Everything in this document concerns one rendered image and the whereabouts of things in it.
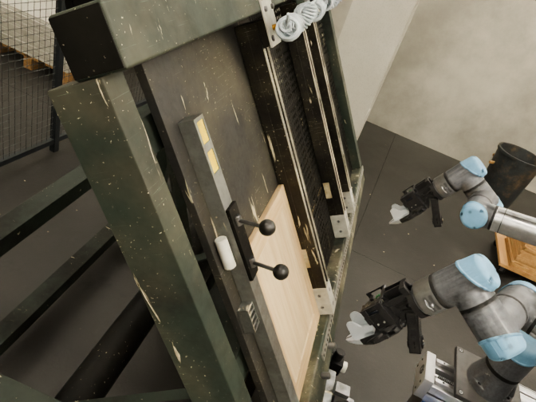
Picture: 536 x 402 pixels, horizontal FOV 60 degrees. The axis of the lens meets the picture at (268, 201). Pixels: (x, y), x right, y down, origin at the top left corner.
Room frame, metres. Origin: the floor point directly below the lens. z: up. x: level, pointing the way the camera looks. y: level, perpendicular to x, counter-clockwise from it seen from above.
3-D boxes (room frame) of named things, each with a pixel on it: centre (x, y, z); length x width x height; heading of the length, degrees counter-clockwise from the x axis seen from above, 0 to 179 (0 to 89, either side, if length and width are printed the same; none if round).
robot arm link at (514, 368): (1.13, -0.89, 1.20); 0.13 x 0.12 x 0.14; 156
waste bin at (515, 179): (5.11, -2.46, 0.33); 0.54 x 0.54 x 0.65
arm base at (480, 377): (1.13, -0.89, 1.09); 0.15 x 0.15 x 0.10
